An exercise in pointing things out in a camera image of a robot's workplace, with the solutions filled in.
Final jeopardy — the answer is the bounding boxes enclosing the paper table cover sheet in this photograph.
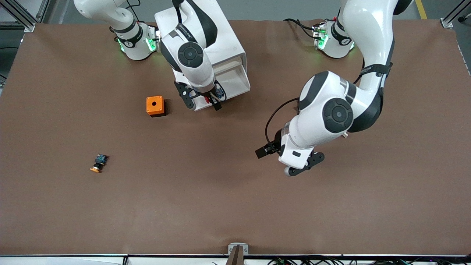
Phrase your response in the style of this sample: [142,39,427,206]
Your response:
[0,18,471,256]

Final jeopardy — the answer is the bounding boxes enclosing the yellow push button switch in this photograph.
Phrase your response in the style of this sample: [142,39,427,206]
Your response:
[90,154,109,173]

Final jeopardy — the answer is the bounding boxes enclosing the black arm base cable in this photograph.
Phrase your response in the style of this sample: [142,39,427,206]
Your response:
[283,18,318,39]

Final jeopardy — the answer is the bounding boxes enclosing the aluminium frame profile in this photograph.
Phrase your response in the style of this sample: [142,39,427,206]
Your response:
[440,0,471,29]
[7,0,50,33]

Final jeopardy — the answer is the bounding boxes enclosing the white plastic drawer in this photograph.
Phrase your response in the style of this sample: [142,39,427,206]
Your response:
[191,52,251,112]
[215,55,244,74]

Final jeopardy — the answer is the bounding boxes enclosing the white drawer cabinet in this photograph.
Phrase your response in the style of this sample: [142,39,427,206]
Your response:
[155,0,248,89]

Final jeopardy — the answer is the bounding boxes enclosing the orange button enclosure box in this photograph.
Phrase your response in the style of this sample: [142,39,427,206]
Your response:
[146,96,166,117]

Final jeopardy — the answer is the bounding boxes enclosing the red push button switch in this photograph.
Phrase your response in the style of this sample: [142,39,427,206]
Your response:
[205,88,226,103]

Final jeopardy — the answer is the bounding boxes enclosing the grey metal mount bracket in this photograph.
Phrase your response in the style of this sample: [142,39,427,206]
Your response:
[228,243,249,265]

